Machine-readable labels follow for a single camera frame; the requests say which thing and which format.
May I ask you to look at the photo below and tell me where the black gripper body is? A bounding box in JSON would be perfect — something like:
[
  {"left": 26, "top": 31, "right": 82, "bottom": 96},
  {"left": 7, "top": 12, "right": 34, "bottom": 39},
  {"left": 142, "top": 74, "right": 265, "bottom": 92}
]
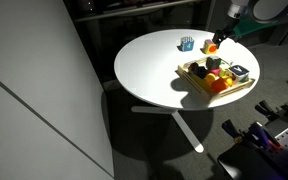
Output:
[{"left": 221, "top": 16, "right": 241, "bottom": 36}]

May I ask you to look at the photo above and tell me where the green block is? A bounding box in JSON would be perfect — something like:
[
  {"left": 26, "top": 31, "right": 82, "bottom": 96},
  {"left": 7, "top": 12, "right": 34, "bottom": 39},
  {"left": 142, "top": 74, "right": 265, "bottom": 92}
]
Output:
[{"left": 206, "top": 55, "right": 222, "bottom": 70}]

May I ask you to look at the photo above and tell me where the yellow-green block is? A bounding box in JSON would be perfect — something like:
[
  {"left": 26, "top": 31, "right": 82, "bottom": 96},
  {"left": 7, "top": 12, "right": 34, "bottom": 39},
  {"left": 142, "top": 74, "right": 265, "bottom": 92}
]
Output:
[{"left": 218, "top": 59, "right": 232, "bottom": 77}]

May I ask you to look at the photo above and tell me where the magenta block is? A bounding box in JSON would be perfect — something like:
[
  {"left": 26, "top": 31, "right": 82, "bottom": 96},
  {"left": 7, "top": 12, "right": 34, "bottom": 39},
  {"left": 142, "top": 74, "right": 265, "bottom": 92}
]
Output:
[{"left": 209, "top": 68, "right": 222, "bottom": 77}]

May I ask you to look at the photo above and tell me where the blue block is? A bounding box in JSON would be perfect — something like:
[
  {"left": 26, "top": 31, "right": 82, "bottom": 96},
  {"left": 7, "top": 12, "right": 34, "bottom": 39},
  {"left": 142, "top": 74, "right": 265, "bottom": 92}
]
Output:
[{"left": 193, "top": 66, "right": 209, "bottom": 80}]

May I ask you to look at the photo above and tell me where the dark red round block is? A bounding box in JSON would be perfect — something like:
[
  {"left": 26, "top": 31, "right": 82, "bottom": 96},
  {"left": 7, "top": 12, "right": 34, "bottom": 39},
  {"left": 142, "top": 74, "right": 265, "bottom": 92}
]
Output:
[{"left": 188, "top": 62, "right": 200, "bottom": 74}]

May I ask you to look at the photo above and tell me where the yellow round block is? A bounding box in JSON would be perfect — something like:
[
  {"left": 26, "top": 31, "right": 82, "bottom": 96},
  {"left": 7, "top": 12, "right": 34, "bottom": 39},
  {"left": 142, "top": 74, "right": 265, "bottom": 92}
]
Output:
[{"left": 204, "top": 72, "right": 217, "bottom": 85}]

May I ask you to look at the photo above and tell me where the yellow-orange block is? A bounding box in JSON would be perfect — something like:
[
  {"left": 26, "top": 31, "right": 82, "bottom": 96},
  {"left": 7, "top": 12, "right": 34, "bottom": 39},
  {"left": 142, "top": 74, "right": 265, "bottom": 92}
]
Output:
[{"left": 221, "top": 75, "right": 234, "bottom": 88}]

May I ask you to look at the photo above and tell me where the orange block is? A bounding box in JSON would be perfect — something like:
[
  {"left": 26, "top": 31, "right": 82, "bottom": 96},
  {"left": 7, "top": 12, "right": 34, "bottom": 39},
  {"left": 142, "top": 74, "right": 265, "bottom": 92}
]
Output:
[{"left": 211, "top": 78, "right": 230, "bottom": 94}]

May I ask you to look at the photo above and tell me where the wooden tray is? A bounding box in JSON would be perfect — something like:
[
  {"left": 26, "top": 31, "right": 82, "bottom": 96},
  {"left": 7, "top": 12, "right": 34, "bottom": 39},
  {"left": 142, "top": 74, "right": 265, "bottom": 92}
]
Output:
[{"left": 176, "top": 55, "right": 256, "bottom": 101}]

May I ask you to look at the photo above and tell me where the yellow cube orange circle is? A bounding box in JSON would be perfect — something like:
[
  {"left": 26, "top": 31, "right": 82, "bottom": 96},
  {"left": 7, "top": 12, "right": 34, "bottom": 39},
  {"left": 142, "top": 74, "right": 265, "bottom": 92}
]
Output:
[{"left": 202, "top": 38, "right": 219, "bottom": 55}]

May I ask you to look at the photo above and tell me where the blue number cube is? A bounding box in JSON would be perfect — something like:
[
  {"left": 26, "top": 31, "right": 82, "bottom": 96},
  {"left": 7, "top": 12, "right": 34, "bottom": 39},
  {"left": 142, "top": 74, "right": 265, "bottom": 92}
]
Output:
[{"left": 179, "top": 35, "right": 196, "bottom": 53}]

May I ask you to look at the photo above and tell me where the white table base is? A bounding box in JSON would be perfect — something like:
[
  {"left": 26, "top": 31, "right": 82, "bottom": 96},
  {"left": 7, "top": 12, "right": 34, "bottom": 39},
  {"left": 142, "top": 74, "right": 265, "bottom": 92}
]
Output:
[{"left": 131, "top": 105, "right": 205, "bottom": 154}]

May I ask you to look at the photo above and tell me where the black cart plate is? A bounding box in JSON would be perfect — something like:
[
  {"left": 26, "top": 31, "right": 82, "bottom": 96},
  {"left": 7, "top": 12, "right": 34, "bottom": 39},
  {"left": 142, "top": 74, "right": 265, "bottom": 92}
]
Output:
[{"left": 217, "top": 143, "right": 288, "bottom": 180}]

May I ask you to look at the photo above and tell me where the gray vertical post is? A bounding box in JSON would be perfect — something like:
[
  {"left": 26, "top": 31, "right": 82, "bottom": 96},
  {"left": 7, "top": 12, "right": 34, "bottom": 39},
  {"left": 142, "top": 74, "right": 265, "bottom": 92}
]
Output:
[{"left": 205, "top": 0, "right": 218, "bottom": 32}]

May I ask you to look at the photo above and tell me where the gray metal shelf rail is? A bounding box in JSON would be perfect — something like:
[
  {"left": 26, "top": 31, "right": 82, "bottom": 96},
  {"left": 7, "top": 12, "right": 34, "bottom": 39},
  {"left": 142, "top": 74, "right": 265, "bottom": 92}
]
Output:
[{"left": 73, "top": 0, "right": 205, "bottom": 24}]

